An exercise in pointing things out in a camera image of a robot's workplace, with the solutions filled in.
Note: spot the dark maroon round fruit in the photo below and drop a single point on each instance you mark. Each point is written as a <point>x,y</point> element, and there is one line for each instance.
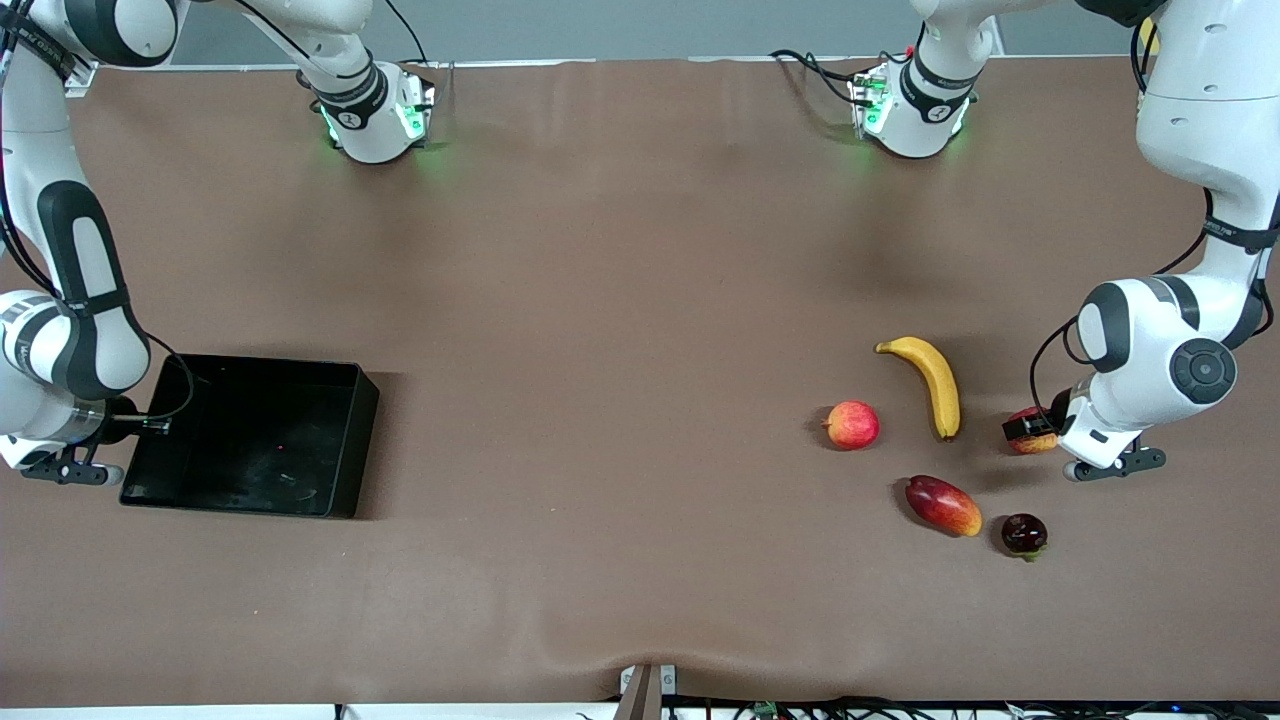
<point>1024,533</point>

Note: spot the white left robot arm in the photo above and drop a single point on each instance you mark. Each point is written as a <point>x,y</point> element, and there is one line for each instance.
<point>1200,120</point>

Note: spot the black plastic box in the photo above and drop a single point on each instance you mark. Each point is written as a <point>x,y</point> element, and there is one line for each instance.
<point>260,440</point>

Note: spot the left gripper black bar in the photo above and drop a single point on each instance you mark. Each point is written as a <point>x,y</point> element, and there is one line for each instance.
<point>1120,463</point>

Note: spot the yellow banana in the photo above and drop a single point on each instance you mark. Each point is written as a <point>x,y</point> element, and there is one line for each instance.
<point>935,375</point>

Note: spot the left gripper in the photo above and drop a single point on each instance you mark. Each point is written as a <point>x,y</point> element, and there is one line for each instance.
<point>1058,409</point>

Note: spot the metal table clamp bracket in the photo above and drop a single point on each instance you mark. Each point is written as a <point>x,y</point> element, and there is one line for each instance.
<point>640,695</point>

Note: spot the red yellow apple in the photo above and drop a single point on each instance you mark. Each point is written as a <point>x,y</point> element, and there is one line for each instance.
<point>852,425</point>
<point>1035,447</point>

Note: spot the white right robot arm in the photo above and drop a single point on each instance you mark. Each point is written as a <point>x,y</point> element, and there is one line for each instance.
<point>85,260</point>

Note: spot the red yellow mango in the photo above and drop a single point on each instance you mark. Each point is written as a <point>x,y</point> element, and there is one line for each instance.
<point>943,505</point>

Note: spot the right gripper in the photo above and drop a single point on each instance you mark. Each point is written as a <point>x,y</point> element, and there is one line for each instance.
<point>120,407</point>

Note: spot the brown table cloth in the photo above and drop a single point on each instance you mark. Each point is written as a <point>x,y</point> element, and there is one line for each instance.
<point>600,250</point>

